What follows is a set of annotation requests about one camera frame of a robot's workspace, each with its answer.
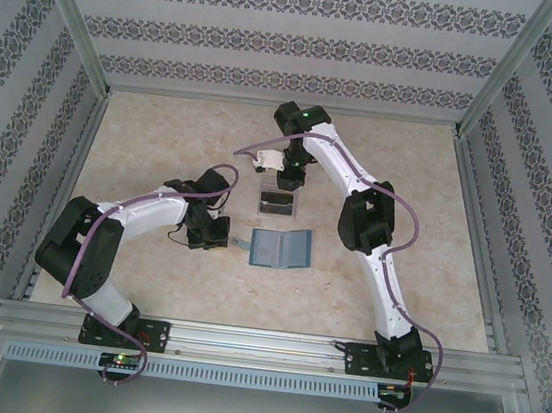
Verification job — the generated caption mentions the dark credit card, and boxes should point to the dark credit card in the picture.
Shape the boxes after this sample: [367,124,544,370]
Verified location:
[259,191,297,219]

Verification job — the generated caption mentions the pale card with red print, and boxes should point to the pale card with red print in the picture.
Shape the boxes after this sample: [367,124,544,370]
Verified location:
[251,230,284,264]

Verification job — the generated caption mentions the blue card holder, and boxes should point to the blue card holder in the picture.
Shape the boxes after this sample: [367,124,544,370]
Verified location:
[231,220,315,275]

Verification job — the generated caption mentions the circuit board with green light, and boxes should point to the circuit board with green light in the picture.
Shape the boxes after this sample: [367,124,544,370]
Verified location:
[98,350,144,372]

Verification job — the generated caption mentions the thin black left gripper wire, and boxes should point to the thin black left gripper wire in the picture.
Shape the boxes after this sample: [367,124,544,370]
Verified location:
[166,223,194,247]

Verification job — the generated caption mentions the aluminium back rail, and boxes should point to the aluminium back rail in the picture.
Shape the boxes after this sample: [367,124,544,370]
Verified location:
[103,77,464,136]

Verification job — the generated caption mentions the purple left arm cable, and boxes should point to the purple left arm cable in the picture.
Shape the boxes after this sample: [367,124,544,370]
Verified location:
[51,145,241,394]

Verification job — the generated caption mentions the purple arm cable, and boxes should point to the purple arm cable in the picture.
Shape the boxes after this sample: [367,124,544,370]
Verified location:
[51,145,241,394]
[202,123,468,413]

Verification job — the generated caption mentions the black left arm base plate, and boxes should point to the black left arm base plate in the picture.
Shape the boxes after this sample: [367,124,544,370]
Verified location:
[79,311,173,356]

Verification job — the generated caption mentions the aluminium mounting rail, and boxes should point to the aluminium mounting rail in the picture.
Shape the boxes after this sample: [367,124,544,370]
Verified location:
[0,297,533,400]

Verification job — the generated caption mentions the slotted grey cable duct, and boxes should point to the slotted grey cable duct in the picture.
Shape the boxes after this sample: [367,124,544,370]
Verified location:
[2,337,414,409]

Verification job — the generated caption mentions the aluminium side rail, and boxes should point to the aluminium side rail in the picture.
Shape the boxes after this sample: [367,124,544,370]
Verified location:
[428,132,535,357]
[10,80,113,310]

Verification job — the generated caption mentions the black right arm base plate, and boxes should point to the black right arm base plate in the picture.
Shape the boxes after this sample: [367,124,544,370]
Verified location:
[343,340,441,387]

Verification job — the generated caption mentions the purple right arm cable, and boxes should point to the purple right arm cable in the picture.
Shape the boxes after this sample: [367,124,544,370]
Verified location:
[202,123,468,413]

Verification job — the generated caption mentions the circuit board with wires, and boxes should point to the circuit board with wires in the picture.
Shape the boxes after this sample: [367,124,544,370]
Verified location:
[376,381,412,403]

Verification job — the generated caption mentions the aluminium frame post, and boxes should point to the aluminium frame post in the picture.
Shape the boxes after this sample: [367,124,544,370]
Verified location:
[16,0,125,97]
[453,0,552,149]

